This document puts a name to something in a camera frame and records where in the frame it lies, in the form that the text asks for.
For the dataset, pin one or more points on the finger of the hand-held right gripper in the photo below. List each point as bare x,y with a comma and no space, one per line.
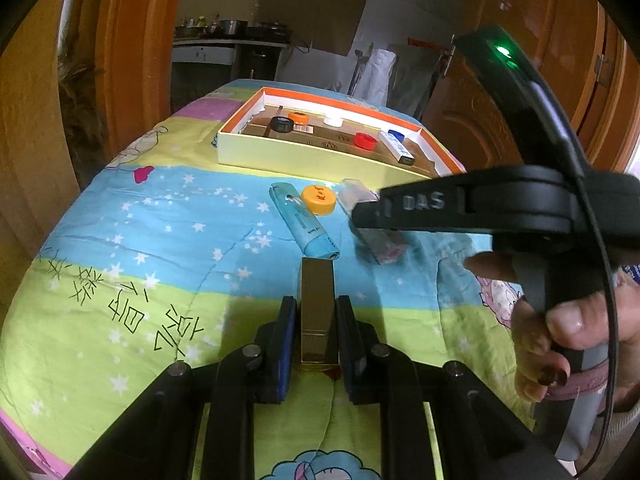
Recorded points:
415,205

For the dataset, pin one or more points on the white bottle cap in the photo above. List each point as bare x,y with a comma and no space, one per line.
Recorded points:
332,121

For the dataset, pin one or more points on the orange cap with black print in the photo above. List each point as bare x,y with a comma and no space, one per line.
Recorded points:
319,198

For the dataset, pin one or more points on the shallow yellow orange cardboard box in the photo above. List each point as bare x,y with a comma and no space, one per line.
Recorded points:
280,152

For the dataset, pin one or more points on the colourful cartoon printed blanket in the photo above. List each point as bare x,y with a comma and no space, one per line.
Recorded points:
150,220

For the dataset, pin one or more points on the teal tube package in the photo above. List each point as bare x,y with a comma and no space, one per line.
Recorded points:
305,222

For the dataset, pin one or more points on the kitchen counter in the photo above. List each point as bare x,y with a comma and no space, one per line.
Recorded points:
225,52

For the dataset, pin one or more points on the black bottle cap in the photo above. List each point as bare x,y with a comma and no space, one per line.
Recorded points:
283,124

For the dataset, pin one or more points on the blue bottle cap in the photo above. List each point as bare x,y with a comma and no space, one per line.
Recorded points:
395,134

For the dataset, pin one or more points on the small orange bottle cap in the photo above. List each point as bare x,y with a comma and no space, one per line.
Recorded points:
299,117

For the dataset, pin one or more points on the flat brown box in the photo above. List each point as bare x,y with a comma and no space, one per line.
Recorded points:
342,144

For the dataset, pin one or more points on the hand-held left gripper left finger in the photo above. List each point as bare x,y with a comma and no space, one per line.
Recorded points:
283,355

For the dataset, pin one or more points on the metal cooking pot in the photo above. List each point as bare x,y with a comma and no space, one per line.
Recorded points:
233,27

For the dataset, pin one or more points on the person's right hand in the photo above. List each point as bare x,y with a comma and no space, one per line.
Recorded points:
570,330

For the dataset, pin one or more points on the orange door frame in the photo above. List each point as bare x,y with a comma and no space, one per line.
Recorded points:
140,35

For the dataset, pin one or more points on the gold rectangular box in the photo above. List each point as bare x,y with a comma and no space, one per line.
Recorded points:
317,305

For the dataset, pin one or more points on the brown wooden door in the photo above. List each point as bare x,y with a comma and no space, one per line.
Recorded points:
35,110

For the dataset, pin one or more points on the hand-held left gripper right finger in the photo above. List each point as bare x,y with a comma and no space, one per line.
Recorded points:
351,360

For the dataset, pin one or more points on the carved orange wooden door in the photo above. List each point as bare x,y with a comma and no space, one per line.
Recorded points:
540,20

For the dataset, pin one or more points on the cardboard sheet on wall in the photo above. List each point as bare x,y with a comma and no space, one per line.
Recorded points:
315,12

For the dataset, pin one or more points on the white plastic bag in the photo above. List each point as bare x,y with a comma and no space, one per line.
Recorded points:
376,77

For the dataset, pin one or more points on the red bottle cap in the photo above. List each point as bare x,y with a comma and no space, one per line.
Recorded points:
365,141

